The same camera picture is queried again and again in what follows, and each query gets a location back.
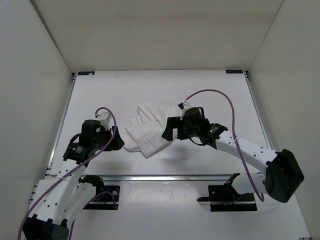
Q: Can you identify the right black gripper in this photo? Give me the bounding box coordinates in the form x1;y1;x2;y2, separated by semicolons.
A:
162;116;200;141

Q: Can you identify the white pleated skirt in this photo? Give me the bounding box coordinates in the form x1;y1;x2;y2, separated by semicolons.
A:
122;102;182;159

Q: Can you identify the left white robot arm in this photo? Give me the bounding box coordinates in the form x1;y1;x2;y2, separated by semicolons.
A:
17;107;124;240

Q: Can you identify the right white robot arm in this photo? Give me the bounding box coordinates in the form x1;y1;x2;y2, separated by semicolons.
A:
162;107;305;203

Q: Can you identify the left blue corner label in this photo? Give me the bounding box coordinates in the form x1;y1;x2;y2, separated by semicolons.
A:
77;71;95;76

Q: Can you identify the blue corner label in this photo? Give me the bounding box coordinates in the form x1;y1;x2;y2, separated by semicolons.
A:
77;71;95;76
225;69;243;74

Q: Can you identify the right blue corner label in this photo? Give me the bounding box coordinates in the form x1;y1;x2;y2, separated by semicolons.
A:
225;69;243;74

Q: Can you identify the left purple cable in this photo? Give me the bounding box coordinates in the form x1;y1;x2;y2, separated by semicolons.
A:
17;107;118;240

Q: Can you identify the purple cable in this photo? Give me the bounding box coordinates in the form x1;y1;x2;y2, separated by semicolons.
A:
17;107;118;240
180;89;265;202

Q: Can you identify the aluminium front rail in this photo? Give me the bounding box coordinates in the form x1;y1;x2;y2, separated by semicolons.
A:
100;174;232;182

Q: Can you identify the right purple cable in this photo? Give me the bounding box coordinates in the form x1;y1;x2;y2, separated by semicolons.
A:
180;89;265;202

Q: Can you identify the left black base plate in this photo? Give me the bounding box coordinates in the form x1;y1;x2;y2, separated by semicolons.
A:
83;185;121;211

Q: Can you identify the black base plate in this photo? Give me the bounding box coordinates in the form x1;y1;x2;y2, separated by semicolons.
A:
83;185;121;211
208;185;258;212

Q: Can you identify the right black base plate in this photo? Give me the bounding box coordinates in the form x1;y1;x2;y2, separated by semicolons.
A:
208;185;258;212

